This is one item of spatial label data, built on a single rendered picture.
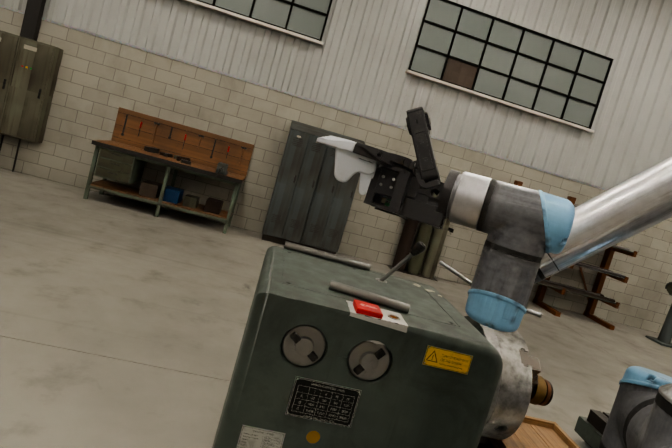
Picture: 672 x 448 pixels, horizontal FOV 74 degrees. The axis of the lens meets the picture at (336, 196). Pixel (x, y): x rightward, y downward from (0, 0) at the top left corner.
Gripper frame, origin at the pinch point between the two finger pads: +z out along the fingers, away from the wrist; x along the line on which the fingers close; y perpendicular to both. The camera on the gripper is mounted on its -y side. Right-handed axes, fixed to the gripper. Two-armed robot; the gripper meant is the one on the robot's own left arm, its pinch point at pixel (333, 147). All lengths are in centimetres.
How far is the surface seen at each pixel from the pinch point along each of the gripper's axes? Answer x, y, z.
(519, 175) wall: 805, -174, -30
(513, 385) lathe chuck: 64, 36, -42
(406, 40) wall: 652, -320, 209
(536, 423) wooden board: 111, 54, -57
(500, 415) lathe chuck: 64, 45, -41
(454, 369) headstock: 43, 34, -27
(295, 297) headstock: 25.7, 29.3, 8.0
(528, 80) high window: 766, -337, 4
